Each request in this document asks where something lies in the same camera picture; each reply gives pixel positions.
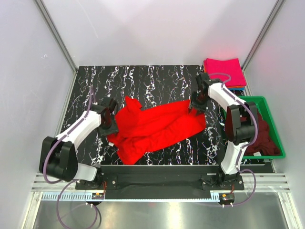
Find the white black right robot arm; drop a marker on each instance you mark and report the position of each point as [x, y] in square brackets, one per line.
[241, 128]

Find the left connector box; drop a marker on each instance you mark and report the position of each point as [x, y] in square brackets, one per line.
[98, 196]

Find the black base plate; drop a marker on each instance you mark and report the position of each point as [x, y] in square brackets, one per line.
[155, 194]

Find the connector box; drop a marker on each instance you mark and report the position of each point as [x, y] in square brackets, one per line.
[227, 197]
[98, 196]

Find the red t shirt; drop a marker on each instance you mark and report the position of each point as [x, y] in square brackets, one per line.
[153, 129]

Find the green plastic bin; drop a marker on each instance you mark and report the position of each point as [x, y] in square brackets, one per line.
[263, 109]

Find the maroon t shirt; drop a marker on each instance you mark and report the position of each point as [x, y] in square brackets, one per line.
[264, 145]

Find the right connector box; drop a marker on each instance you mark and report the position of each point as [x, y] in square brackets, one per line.
[227, 197]

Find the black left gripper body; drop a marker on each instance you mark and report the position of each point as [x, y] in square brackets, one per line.
[108, 128]

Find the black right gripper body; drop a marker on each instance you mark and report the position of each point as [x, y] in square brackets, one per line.
[198, 101]

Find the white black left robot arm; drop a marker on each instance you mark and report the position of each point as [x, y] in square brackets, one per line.
[58, 160]

